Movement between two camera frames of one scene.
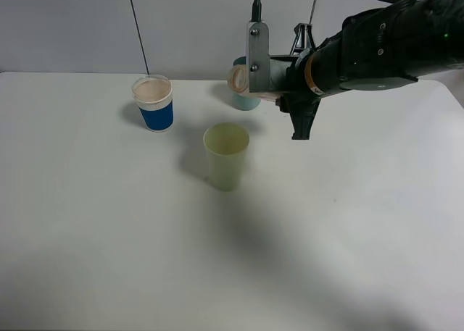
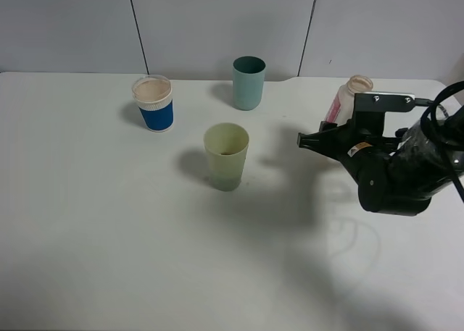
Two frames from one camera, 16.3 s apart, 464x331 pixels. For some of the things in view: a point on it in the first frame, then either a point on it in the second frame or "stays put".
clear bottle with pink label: [238, 80] -> [342, 107]
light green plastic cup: [226, 145] stays put
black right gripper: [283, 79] -> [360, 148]
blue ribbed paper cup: [154, 95] stays put
